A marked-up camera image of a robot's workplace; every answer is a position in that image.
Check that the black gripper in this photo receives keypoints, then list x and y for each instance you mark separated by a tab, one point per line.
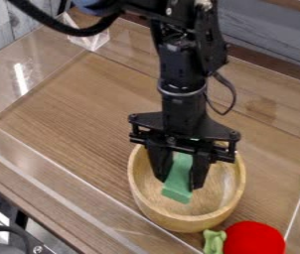
183	128

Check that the green rectangular block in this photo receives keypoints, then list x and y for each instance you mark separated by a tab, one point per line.
177	185

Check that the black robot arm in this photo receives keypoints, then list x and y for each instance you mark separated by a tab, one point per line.
192	51

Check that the brown wooden bowl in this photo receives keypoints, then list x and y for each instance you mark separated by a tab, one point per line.
209	206

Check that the small green toy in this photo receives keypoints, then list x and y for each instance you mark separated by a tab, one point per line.
215	241

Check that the red plush ball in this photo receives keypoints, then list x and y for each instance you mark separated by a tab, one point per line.
252	237

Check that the clear acrylic tray wall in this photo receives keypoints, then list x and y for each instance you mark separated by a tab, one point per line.
94	223

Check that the clear acrylic corner bracket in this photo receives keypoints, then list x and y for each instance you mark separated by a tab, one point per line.
90	43

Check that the black table frame bracket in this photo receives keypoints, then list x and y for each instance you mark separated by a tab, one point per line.
17	240

